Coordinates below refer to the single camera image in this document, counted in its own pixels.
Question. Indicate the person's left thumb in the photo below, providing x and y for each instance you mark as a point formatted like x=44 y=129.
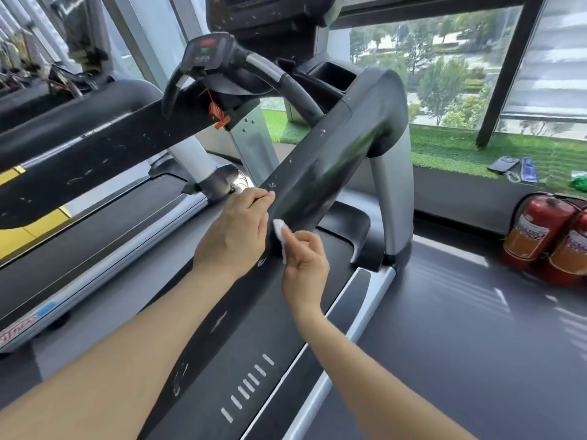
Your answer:
x=262 y=214

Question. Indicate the person's left hand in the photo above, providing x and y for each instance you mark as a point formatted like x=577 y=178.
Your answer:
x=229 y=235

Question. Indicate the white wipe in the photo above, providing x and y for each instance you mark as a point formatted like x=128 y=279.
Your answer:
x=280 y=233

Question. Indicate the person's left forearm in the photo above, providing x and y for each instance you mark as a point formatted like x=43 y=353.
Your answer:
x=110 y=357

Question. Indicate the blue packet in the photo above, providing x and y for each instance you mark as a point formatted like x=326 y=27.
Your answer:
x=528 y=169

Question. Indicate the black smartphone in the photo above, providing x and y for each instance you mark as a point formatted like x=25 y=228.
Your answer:
x=503 y=164

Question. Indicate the black and grey treadmill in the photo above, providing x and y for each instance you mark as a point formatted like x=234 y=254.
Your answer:
x=293 y=187

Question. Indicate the green plastic bag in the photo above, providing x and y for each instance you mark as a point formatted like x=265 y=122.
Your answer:
x=578 y=183

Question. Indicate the person's right thumb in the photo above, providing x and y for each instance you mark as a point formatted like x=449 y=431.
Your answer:
x=287 y=240

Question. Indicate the red safety key clip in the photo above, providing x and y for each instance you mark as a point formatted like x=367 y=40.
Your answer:
x=217 y=112

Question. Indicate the green artificial grass strip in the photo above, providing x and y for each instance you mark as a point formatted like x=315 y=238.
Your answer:
x=481 y=148

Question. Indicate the person's right hand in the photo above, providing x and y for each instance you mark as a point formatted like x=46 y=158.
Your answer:
x=305 y=265

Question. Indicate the person's right forearm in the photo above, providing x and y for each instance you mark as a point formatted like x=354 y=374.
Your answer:
x=390 y=384

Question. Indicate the black neighbouring treadmill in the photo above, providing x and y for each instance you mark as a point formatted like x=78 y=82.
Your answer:
x=69 y=146

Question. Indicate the black window frame post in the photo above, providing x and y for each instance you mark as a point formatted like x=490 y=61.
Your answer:
x=509 y=70

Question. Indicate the red fire extinguisher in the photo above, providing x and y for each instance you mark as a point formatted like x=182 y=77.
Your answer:
x=568 y=245
x=527 y=231

